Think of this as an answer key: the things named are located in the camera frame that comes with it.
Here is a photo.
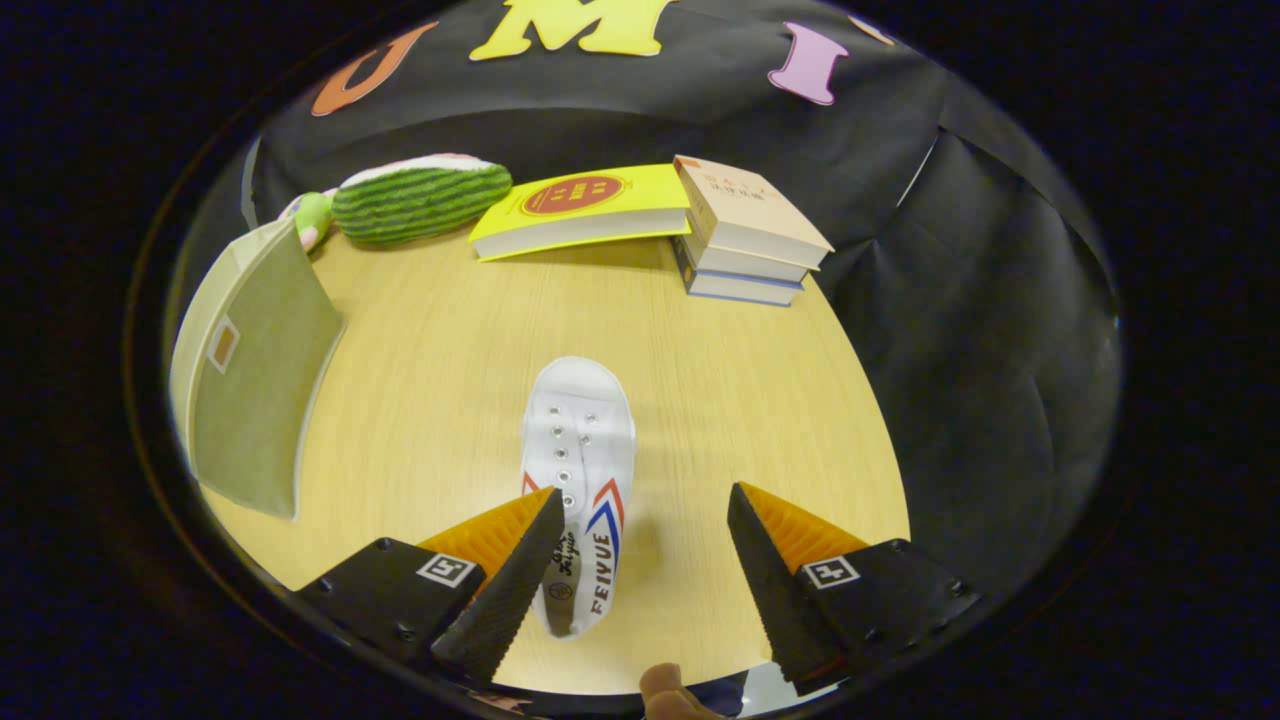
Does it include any watermelon slice plush toy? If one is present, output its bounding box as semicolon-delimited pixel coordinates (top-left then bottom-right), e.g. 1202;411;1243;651
331;153;514;248

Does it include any yellow book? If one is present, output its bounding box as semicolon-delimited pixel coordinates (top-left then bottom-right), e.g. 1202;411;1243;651
468;164;693;263

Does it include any white shoe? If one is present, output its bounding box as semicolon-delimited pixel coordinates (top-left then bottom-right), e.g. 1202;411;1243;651
520;356;638;639

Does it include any blue edged book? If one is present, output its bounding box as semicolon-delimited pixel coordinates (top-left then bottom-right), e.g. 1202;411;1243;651
672;240;804;307

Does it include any tan cover book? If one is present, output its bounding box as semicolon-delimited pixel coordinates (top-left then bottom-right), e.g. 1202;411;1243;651
673;155;835;271

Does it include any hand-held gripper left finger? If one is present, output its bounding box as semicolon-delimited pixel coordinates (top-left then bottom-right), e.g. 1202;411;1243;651
295;487;566;688

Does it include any white cover book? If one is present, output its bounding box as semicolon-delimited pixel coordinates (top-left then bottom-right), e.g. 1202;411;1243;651
680;235;811;284

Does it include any beige fabric storage box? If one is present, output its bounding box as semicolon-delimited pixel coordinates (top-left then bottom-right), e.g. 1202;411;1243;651
168;218;346;521

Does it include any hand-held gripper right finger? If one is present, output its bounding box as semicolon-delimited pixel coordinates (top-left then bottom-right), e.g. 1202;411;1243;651
727;482;981;698

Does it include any green pink plush toy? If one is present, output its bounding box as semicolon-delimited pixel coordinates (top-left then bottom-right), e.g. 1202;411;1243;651
278;190;337;253

